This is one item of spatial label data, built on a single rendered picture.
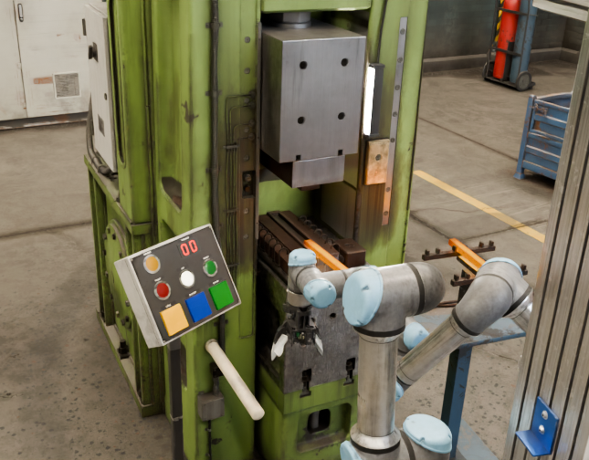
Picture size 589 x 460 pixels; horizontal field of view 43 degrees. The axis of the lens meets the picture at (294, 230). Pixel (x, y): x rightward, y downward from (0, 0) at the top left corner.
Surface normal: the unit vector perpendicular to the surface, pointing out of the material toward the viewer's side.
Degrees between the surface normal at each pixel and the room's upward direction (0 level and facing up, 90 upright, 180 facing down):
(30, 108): 90
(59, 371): 0
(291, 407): 90
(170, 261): 60
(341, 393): 90
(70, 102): 90
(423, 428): 7
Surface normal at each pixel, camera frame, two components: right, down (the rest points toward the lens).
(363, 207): 0.44, 0.39
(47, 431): 0.04, -0.91
